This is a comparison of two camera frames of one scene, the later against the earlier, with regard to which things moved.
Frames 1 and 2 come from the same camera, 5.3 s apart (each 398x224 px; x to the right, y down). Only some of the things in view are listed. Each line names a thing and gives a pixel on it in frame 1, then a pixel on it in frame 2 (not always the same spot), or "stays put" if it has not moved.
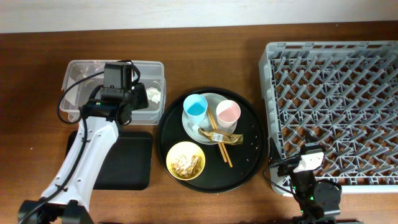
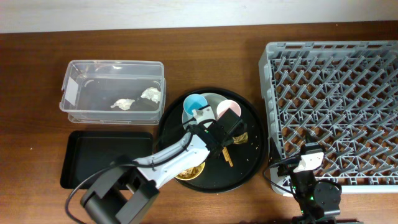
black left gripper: (140, 89) → (229, 141)
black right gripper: (288, 166) stays put
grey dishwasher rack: (341, 96) stays put
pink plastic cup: (227, 113) stays put
